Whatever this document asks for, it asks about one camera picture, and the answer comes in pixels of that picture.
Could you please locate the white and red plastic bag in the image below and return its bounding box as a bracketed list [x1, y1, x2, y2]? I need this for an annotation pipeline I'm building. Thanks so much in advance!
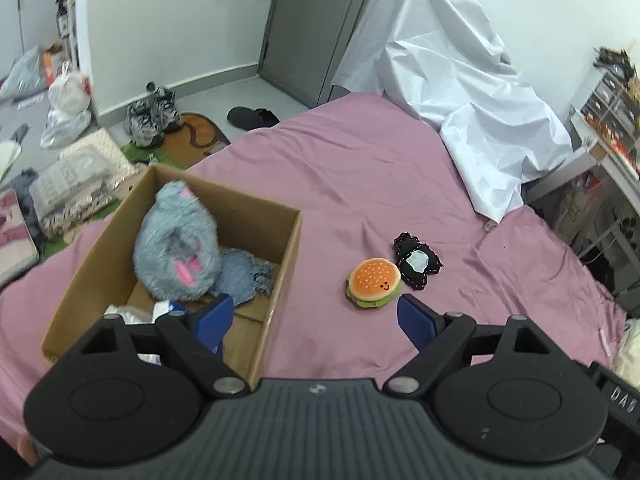
[47, 70, 93, 114]

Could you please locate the clear plastic bag on floor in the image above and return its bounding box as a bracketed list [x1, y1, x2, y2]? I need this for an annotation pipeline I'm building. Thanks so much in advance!
[39, 107, 93, 149]

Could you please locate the packaged bedding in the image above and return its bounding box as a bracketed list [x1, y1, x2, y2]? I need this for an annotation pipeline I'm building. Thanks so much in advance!
[29, 127, 139, 237]

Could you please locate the cream pillow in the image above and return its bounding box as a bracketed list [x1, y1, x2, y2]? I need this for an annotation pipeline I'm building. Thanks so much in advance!
[614, 317, 640, 387]

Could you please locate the brown doormat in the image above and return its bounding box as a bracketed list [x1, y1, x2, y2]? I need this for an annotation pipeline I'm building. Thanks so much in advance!
[120, 112, 232, 169]

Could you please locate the grey desktop drawer unit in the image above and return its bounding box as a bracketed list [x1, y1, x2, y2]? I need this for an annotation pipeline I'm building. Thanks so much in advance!
[581, 67, 640, 137]

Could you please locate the clear plastic bag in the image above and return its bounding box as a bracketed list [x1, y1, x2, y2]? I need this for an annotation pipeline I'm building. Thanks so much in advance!
[39, 107, 93, 149]
[102, 304, 157, 326]

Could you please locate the white cover sheet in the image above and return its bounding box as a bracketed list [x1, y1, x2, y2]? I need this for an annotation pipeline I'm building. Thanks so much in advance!
[332, 0, 574, 224]

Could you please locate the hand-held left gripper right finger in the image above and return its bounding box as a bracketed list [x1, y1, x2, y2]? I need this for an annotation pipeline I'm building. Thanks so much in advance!
[382, 293, 572, 402]

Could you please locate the beige tote bag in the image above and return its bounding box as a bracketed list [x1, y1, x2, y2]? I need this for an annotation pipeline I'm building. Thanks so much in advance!
[551, 172, 602, 247]

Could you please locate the grey-blue fluffy plush toy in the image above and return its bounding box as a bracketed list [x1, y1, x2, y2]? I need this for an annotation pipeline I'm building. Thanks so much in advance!
[132, 179, 222, 303]

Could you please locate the grey plastic bag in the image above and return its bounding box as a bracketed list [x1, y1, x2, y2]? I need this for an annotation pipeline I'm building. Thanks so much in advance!
[0, 44, 46, 101]

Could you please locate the white desk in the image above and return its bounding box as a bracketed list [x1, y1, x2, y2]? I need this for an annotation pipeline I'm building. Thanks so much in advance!
[525, 109, 640, 281]

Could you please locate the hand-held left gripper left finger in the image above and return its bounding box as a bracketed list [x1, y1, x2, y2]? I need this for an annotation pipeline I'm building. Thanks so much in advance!
[77, 294, 251, 402]

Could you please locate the cardboard box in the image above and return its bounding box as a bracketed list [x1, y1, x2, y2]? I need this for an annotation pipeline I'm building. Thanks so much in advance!
[41, 163, 304, 392]

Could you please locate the orange carton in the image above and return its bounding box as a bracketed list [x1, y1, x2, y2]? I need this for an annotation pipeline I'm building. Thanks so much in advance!
[42, 42, 66, 86]

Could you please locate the grey door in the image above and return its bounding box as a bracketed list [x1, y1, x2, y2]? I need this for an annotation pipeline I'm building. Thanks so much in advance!
[257, 0, 387, 109]

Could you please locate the hamburger plush toy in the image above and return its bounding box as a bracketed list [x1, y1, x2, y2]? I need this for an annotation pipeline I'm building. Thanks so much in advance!
[345, 257, 404, 310]

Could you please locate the black and white plush toy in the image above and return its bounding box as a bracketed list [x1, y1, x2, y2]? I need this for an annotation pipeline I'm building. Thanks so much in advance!
[392, 232, 445, 291]

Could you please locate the bed with pink sheet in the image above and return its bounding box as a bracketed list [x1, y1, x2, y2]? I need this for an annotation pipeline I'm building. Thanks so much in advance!
[0, 92, 629, 453]

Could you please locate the black slipper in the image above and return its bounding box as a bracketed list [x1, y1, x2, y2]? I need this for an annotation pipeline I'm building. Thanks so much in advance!
[227, 106, 281, 130]

